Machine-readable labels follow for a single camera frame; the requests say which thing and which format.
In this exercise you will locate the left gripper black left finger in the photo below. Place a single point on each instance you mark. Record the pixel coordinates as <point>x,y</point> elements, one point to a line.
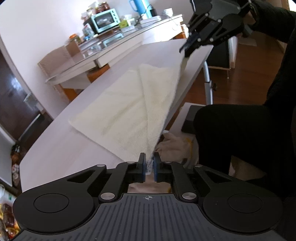
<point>67,203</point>

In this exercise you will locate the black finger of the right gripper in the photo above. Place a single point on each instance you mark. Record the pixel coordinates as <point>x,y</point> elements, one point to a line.
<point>204,30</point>
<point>189,50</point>

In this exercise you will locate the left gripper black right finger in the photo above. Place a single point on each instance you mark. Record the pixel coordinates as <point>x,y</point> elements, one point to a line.
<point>241,207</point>

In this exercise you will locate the cream terry towel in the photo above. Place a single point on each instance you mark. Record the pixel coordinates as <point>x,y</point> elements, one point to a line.
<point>129,116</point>

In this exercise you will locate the blue electric kettle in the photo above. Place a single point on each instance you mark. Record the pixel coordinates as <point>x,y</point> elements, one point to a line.
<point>142,7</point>

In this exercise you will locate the green tissue box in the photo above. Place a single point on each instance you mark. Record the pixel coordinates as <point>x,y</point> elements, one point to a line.
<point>123,24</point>

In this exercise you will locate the white glass-top side table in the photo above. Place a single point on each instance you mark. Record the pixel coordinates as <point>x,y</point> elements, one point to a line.
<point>90,60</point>

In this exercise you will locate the dark wooden door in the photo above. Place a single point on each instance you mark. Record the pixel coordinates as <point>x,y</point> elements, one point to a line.
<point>22,122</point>

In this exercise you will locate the orange-lid glass jar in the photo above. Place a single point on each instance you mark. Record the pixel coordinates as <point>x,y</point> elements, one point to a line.
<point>75,38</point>

